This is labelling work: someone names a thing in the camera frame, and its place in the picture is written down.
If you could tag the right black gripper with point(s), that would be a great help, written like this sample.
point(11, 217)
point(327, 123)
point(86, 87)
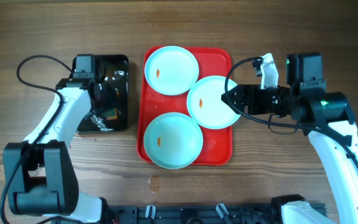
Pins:
point(243, 91)

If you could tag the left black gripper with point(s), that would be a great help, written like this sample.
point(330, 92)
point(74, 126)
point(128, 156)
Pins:
point(102, 89)

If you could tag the light blue plate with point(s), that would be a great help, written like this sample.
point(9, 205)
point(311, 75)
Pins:
point(173, 140)
point(171, 70)
point(205, 106)

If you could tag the orange green sponge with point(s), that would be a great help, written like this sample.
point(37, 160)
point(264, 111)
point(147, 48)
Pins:
point(111, 114)

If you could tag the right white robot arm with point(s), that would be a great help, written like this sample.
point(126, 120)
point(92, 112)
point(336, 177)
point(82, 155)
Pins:
point(327, 119)

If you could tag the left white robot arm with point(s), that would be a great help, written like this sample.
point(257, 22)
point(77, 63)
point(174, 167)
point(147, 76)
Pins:
point(40, 178)

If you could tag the black water basin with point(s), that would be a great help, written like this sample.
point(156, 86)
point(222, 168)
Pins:
point(112, 72)

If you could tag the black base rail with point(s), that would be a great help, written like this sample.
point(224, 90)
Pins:
point(285, 209)

